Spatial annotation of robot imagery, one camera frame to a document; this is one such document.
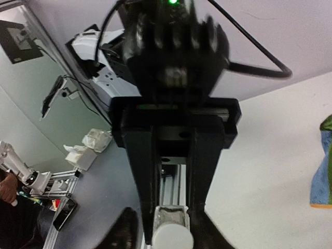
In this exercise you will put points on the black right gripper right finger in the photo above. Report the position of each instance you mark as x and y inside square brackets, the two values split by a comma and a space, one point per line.
[205, 234]

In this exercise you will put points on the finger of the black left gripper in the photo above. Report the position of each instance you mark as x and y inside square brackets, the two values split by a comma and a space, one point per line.
[206, 143]
[139, 135]

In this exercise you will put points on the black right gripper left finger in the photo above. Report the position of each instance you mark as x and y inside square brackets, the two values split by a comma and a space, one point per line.
[123, 233]

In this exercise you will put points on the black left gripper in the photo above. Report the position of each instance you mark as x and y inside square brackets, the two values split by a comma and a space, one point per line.
[172, 56]

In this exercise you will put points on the white nail polish cap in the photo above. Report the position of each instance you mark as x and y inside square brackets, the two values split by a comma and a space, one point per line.
[172, 236]

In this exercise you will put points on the clear nail polish bottle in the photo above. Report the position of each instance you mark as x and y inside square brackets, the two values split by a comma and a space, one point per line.
[171, 214]

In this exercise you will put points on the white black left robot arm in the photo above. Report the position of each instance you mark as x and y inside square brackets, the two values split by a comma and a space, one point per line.
[99, 53]

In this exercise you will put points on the white box with tissue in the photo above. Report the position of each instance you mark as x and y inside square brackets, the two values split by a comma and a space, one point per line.
[93, 143]

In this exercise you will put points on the black smartphone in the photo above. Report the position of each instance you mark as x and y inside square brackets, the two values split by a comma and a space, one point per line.
[64, 214]

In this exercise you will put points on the rainbow striped cloth sleeve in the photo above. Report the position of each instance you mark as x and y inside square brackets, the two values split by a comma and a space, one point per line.
[320, 194]

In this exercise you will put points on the person's hand in background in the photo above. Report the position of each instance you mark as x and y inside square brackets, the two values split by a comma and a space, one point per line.
[9, 186]

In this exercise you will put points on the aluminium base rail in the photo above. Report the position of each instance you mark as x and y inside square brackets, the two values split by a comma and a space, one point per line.
[173, 185]

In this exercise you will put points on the aluminium extrusion frame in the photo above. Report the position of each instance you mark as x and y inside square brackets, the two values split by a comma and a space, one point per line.
[45, 185]

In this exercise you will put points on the black monitor on wall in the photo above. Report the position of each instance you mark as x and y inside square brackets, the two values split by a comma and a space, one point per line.
[17, 44]

